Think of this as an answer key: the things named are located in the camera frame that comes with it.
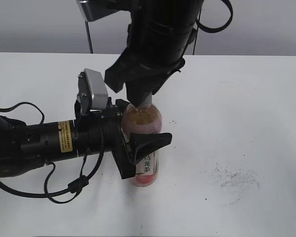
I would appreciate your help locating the white bottle cap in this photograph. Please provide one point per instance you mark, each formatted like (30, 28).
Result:
(147, 101)

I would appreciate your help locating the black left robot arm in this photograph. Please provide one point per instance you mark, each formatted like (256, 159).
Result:
(27, 147)

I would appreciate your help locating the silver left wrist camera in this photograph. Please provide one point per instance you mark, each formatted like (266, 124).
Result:
(92, 91)

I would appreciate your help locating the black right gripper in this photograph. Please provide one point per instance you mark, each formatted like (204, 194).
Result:
(139, 75)

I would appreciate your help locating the oolong tea bottle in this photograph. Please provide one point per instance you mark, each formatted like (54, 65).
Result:
(146, 119)

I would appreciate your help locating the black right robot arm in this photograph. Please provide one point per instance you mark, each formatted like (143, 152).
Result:
(158, 36)

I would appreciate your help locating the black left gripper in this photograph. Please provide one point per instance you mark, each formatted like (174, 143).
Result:
(100, 132)

